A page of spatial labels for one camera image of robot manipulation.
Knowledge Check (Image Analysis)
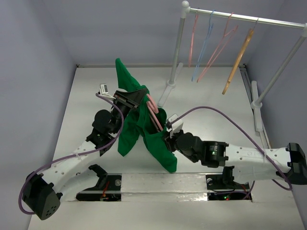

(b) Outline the white clothes rack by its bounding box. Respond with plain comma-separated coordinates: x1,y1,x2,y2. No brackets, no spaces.
157,0,307,144

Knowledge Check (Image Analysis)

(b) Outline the pink plastic hanger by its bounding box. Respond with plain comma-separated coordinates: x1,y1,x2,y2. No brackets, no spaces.
146,94,163,132

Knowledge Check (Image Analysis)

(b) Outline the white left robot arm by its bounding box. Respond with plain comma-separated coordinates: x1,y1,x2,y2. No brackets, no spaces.
18,88,147,220

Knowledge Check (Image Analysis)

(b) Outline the pink hanger middle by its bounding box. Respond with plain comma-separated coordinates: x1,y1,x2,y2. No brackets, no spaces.
197,12,238,83

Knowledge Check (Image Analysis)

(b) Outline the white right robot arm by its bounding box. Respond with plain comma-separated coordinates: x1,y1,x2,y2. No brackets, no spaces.
164,131,307,188

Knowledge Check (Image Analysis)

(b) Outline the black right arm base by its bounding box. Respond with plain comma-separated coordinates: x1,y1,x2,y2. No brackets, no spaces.
206,166,252,201

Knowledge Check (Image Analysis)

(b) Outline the orange wooden hanger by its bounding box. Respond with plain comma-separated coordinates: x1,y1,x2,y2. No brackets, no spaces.
222,18,259,95

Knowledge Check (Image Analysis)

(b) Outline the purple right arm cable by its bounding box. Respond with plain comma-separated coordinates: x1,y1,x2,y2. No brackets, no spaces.
167,106,293,201

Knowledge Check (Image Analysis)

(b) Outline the pink hanger leftmost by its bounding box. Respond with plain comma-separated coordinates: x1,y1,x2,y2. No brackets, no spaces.
188,8,199,68

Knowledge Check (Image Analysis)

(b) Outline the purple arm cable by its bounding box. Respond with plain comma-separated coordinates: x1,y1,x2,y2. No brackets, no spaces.
18,92,125,214
167,106,293,201

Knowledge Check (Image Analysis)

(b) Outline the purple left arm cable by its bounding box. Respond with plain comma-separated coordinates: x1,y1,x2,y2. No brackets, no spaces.
18,92,125,214

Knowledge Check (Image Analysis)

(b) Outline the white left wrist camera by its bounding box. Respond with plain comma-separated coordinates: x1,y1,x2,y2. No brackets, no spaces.
98,83,115,100

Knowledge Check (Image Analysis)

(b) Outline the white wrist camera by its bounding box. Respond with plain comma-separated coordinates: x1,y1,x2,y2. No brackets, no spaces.
165,114,183,138
98,83,115,100

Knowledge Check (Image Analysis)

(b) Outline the blue wire hanger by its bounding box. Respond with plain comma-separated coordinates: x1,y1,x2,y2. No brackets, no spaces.
191,10,214,82

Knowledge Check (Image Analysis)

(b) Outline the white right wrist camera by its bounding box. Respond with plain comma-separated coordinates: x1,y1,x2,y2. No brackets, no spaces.
165,114,183,138

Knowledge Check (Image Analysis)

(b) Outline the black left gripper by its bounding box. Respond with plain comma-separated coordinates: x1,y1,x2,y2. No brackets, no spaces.
111,88,147,134

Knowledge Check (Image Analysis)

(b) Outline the green t shirt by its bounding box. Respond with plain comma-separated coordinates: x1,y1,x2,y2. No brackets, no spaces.
115,58,177,173

